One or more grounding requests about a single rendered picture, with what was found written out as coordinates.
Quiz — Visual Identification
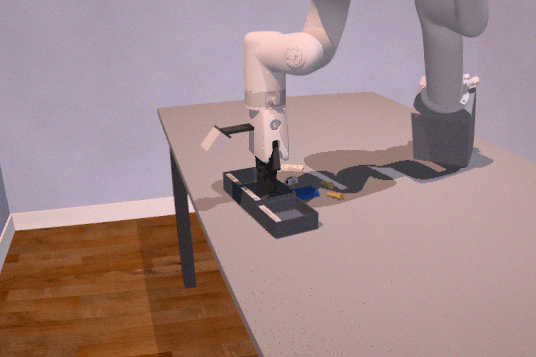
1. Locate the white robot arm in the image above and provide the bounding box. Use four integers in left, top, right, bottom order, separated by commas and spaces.
201, 0, 489, 158

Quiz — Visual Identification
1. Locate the yellow bolt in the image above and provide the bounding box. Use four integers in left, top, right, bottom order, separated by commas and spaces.
320, 180, 335, 189
327, 192, 344, 201

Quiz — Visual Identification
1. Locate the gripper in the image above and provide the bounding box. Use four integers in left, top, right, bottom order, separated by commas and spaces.
245, 103, 289, 195

